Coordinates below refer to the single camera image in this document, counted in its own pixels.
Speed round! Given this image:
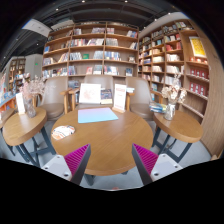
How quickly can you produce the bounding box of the right glass flower vase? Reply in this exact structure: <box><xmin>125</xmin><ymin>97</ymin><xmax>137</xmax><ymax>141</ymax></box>
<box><xmin>161</xmin><ymin>73</ymin><xmax>187</xmax><ymax>121</ymax></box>

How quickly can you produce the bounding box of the beige armchair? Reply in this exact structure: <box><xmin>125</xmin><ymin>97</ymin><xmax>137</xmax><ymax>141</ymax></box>
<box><xmin>70</xmin><ymin>75</ymin><xmax>114</xmax><ymax>110</ymax></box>
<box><xmin>40</xmin><ymin>76</ymin><xmax>70</xmax><ymax>120</ymax></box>
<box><xmin>126</xmin><ymin>77</ymin><xmax>154</xmax><ymax>121</ymax></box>

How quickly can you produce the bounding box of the far left bookshelf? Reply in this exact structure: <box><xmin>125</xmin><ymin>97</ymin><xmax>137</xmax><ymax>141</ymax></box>
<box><xmin>8</xmin><ymin>57</ymin><xmax>26</xmax><ymax>93</ymax></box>

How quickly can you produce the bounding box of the right wooden wall bookshelf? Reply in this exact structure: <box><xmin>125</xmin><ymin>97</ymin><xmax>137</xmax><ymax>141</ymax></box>
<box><xmin>139</xmin><ymin>19</ymin><xmax>209</xmax><ymax>122</ymax></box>

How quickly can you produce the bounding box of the large wooden centre bookshelf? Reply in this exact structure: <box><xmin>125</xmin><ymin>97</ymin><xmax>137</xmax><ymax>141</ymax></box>
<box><xmin>42</xmin><ymin>21</ymin><xmax>139</xmax><ymax>78</ymax></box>

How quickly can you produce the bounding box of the left beige armchair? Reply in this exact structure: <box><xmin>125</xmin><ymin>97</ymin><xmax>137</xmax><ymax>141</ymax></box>
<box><xmin>40</xmin><ymin>76</ymin><xmax>70</xmax><ymax>120</ymax></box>

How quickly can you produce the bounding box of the yellow poster on shelf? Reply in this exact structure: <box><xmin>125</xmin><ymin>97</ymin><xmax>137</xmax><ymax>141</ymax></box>
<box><xmin>189</xmin><ymin>36</ymin><xmax>206</xmax><ymax>58</ymax></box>

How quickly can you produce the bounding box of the wooden side table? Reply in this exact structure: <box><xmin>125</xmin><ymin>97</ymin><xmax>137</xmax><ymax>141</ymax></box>
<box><xmin>153</xmin><ymin>110</ymin><xmax>203</xmax><ymax>163</ymax></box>
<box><xmin>3</xmin><ymin>107</ymin><xmax>55</xmax><ymax>167</ymax></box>

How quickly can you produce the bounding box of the right beige armchair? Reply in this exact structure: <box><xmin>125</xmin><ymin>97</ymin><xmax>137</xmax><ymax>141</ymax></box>
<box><xmin>126</xmin><ymin>77</ymin><xmax>154</xmax><ymax>121</ymax></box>

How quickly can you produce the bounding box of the middle beige armchair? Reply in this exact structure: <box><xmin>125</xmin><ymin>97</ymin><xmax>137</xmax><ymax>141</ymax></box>
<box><xmin>70</xmin><ymin>75</ymin><xmax>114</xmax><ymax>110</ymax></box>

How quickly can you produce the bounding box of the stack of books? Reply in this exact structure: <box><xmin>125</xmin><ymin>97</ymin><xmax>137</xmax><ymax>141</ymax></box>
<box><xmin>149</xmin><ymin>102</ymin><xmax>166</xmax><ymax>113</ymax></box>

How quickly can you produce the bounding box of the white card on left table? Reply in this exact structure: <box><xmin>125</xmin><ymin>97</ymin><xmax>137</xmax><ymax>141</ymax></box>
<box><xmin>16</xmin><ymin>93</ymin><xmax>25</xmax><ymax>114</ymax></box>

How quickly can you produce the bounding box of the right wooden side table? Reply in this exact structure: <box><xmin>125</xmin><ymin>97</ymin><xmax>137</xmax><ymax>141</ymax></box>
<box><xmin>153</xmin><ymin>110</ymin><xmax>203</xmax><ymax>163</ymax></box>

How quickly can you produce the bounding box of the glass flower vase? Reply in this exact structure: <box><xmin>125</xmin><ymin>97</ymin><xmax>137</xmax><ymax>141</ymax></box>
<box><xmin>19</xmin><ymin>77</ymin><xmax>45</xmax><ymax>118</ymax></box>
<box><xmin>161</xmin><ymin>73</ymin><xmax>187</xmax><ymax>121</ymax></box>

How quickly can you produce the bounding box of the left wooden side table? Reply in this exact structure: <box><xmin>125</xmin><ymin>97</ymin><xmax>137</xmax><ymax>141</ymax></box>
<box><xmin>3</xmin><ymin>107</ymin><xmax>55</xmax><ymax>167</ymax></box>

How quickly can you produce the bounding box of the left glass flower vase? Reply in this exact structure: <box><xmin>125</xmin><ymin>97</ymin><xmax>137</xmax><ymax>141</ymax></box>
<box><xmin>19</xmin><ymin>77</ymin><xmax>45</xmax><ymax>118</ymax></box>

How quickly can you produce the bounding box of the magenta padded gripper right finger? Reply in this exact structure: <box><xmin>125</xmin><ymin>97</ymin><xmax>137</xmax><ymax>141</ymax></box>
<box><xmin>131</xmin><ymin>143</ymin><xmax>184</xmax><ymax>186</ymax></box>

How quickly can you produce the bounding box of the white red menu stand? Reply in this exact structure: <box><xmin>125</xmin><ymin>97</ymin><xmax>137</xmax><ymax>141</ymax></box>
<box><xmin>113</xmin><ymin>84</ymin><xmax>126</xmax><ymax>112</ymax></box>

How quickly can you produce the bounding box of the round wooden centre table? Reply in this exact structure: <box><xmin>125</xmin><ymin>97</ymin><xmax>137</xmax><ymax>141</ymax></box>
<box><xmin>51</xmin><ymin>110</ymin><xmax>153</xmax><ymax>185</ymax></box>

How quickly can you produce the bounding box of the white standing sign card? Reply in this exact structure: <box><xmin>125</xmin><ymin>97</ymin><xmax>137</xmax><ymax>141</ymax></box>
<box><xmin>79</xmin><ymin>83</ymin><xmax>101</xmax><ymax>104</ymax></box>

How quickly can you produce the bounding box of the dark book on chair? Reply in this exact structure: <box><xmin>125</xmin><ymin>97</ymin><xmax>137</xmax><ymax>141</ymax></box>
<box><xmin>101</xmin><ymin>89</ymin><xmax>112</xmax><ymax>104</ymax></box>

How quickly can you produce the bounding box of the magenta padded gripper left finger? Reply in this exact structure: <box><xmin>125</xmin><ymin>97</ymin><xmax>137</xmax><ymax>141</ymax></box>
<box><xmin>41</xmin><ymin>143</ymin><xmax>92</xmax><ymax>186</ymax></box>

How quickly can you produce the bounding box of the light blue mouse pad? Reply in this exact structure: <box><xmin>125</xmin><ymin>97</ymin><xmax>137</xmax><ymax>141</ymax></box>
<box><xmin>78</xmin><ymin>107</ymin><xmax>118</xmax><ymax>123</ymax></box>

